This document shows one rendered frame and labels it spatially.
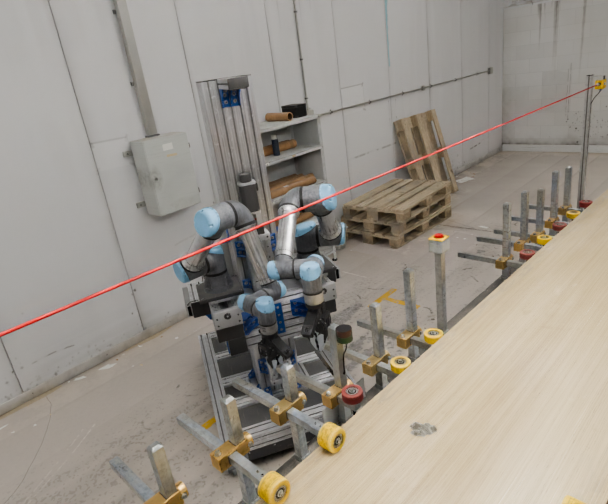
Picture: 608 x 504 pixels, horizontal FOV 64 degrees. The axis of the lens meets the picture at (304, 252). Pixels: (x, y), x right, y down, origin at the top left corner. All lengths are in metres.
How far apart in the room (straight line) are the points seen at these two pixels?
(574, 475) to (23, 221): 3.50
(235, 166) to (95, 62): 1.89
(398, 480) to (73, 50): 3.50
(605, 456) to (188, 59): 3.98
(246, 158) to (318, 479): 1.58
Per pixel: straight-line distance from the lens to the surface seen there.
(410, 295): 2.20
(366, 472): 1.61
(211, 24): 4.76
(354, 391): 1.88
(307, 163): 5.20
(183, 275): 2.37
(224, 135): 2.51
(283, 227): 2.03
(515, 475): 1.63
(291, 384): 1.73
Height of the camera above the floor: 2.06
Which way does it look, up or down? 21 degrees down
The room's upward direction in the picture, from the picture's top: 8 degrees counter-clockwise
